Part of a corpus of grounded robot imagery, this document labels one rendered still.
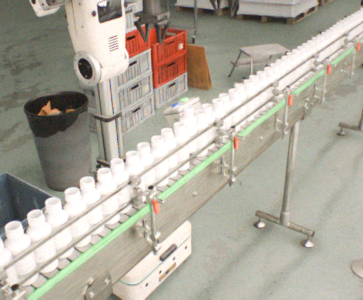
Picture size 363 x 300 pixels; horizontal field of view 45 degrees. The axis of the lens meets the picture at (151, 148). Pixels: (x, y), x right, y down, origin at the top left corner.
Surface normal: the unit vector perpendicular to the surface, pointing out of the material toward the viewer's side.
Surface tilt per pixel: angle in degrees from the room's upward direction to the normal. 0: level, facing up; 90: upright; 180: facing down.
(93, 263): 90
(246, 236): 0
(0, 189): 90
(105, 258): 90
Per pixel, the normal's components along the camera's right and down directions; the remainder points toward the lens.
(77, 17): -0.63, 0.40
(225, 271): -0.06, -0.87
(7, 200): 0.77, 0.26
